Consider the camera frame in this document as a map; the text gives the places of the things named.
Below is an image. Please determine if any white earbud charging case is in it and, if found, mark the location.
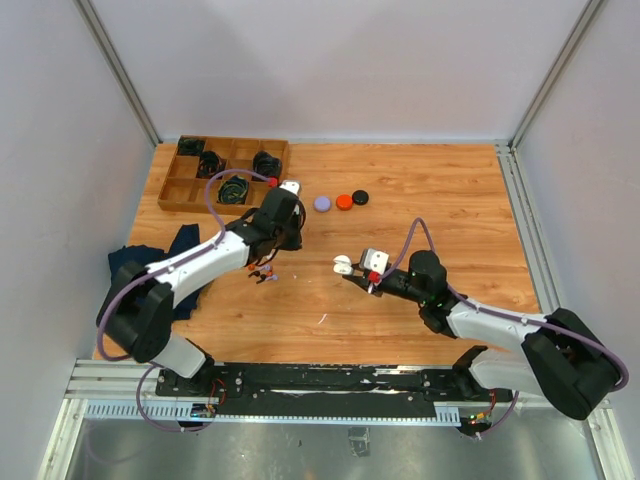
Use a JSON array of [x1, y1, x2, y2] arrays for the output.
[[333, 255, 353, 275]]

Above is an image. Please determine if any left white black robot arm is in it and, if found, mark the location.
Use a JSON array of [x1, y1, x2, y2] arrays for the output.
[[97, 181, 306, 396]]

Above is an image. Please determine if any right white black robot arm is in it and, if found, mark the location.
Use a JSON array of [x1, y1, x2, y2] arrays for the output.
[[333, 249, 629, 420]]

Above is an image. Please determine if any purple earbud charging case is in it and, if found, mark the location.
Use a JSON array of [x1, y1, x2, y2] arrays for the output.
[[313, 196, 332, 213]]

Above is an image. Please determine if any orange earbud charging case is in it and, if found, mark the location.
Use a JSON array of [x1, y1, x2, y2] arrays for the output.
[[335, 194, 354, 211]]

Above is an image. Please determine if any black earbud charging case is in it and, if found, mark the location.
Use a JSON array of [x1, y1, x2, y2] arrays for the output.
[[351, 189, 370, 206]]

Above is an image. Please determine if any dark blue cloth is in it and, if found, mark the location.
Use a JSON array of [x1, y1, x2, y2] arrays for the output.
[[107, 223, 211, 321]]

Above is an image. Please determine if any wooden compartment tray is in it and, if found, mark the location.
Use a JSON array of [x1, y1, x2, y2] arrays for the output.
[[158, 135, 290, 215]]

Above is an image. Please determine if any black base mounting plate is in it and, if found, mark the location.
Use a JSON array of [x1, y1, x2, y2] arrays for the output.
[[155, 360, 513, 419]]

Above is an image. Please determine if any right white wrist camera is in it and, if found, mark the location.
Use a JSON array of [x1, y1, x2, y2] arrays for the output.
[[359, 248, 389, 275]]

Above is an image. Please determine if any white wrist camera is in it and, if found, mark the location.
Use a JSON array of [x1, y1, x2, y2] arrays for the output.
[[359, 248, 389, 275], [279, 180, 301, 196]]

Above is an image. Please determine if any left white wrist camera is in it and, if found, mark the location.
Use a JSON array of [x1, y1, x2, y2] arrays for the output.
[[279, 180, 301, 196]]

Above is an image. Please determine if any black yellow coiled cable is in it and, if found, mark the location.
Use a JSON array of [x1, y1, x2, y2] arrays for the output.
[[217, 174, 251, 205]]

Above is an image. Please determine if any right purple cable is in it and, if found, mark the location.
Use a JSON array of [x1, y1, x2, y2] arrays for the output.
[[371, 217, 631, 441]]

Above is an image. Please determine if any purple cable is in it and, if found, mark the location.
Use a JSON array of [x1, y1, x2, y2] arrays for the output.
[[95, 170, 279, 433], [371, 217, 631, 441]]

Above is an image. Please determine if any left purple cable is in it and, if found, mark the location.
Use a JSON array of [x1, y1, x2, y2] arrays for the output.
[[95, 170, 279, 433]]

